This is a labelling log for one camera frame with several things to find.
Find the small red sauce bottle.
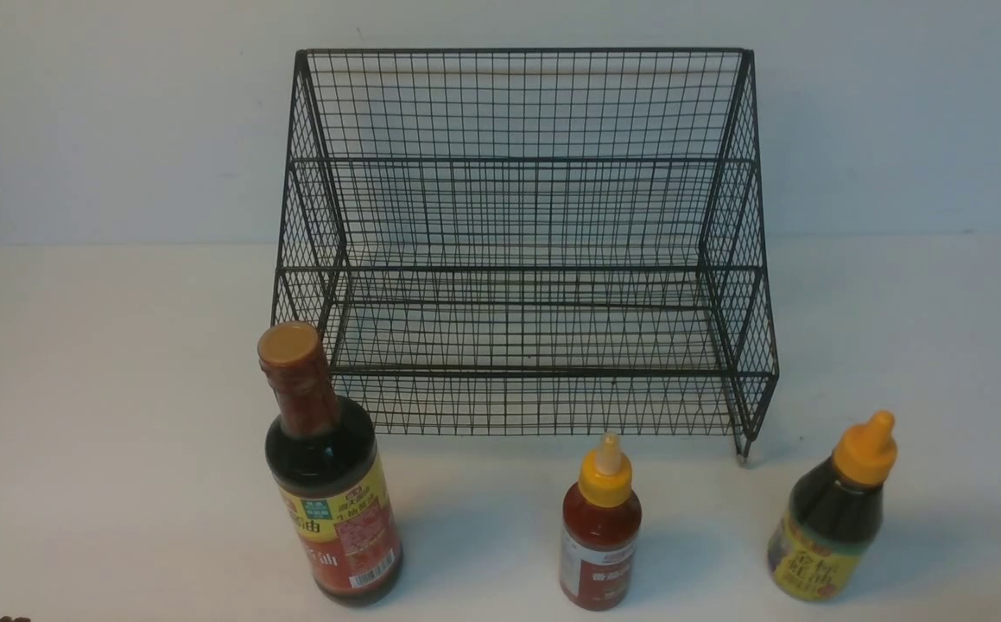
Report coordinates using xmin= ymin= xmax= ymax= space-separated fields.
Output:
xmin=559 ymin=432 xmax=643 ymax=611

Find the dark vinegar bottle yellow cap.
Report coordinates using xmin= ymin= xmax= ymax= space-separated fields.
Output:
xmin=766 ymin=410 xmax=898 ymax=602

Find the tall soy sauce bottle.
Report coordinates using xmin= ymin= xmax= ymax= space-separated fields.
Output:
xmin=257 ymin=321 xmax=404 ymax=606

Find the black wire mesh shelf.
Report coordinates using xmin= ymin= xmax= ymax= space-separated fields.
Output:
xmin=270 ymin=47 xmax=780 ymax=465

